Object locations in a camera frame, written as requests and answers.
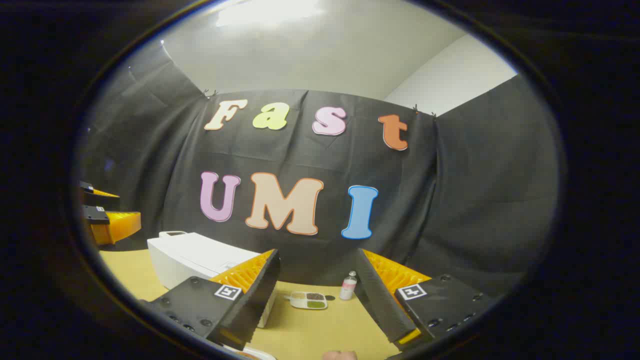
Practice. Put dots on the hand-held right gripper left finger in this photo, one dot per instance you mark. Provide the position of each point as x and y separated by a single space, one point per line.
260 295

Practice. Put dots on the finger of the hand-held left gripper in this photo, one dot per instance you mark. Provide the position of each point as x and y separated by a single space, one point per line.
95 215
97 200

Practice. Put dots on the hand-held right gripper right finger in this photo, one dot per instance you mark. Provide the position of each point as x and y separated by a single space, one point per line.
380 300

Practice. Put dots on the white microwave oven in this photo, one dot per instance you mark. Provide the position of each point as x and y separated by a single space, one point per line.
190 255

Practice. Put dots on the small pink label bottle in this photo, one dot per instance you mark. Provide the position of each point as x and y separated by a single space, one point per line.
348 287

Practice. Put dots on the white divided dish with seeds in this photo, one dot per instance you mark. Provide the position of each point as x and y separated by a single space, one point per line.
309 300

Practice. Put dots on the white rectangular plate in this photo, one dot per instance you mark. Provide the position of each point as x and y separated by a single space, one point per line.
255 354

